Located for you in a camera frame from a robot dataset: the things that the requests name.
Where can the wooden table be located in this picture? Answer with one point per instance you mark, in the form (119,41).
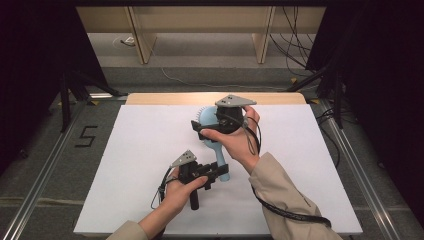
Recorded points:
(166,99)

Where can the person's right hand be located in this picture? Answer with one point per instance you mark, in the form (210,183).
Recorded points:
(238,145)

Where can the metal floor rail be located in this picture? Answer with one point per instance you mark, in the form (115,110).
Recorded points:
(370,190)
(36,190)

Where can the short metal bar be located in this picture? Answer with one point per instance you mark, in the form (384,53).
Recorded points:
(106,96)

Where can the round floor outlet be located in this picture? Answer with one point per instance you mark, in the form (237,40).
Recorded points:
(128,41)

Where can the beige wooden shelf unit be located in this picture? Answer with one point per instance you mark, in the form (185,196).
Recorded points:
(200,20)

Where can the black curtain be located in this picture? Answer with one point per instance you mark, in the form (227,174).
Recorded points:
(30,66)
(383,83)

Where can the light blue hairbrush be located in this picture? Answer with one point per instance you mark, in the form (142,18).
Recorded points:
(219,155)

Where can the black tripod stand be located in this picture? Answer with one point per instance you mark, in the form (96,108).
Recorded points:
(65,100)
(337,100)

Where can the yellow tape piece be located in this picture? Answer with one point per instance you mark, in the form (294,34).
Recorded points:
(293,80)
(314,101)
(94,102)

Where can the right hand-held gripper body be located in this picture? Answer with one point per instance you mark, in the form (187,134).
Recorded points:
(231,116)

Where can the white table board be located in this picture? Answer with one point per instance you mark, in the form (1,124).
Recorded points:
(133,150)

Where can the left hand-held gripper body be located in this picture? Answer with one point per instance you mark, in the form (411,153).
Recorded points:
(185,159)

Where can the person's left hand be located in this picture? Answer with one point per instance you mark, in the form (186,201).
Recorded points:
(176,196)

